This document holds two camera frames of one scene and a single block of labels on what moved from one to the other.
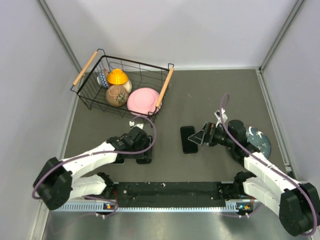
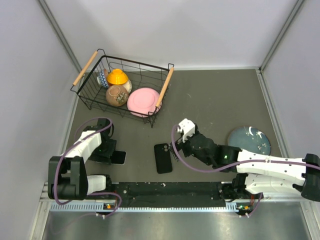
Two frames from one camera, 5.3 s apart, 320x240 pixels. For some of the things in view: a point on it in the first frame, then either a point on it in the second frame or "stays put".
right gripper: [210, 129] → [184, 144]
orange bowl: [117, 77] stays put
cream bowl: [128, 86] stays put
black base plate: [173, 194] stays put
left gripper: [147, 144] → [96, 155]
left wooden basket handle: [85, 68] stays put
